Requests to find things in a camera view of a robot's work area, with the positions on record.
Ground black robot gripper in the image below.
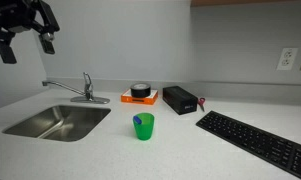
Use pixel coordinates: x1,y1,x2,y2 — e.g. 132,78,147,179
0,0,60,64

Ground blue capped marker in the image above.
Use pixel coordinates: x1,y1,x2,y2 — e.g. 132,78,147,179
133,116,142,124

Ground green plastic cup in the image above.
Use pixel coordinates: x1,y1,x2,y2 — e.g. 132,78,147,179
133,113,154,140

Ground chrome sink faucet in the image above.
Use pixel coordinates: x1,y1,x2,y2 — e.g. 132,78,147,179
42,72,110,104

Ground stainless steel sink basin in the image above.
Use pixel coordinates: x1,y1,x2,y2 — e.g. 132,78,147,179
3,105,111,142

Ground orange flat box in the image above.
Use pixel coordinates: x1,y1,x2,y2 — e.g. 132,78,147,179
121,89,158,105

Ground black tape roll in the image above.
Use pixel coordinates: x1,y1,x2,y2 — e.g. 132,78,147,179
130,83,151,98

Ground black rectangular box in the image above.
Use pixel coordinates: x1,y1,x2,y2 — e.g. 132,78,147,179
163,86,198,115

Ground black computer keyboard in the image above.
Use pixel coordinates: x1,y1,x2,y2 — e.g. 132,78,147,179
196,111,301,179

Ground red handled scissors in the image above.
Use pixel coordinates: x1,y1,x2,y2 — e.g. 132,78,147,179
198,98,205,112

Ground white wall power outlet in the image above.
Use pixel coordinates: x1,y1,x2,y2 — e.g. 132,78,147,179
277,48,298,70

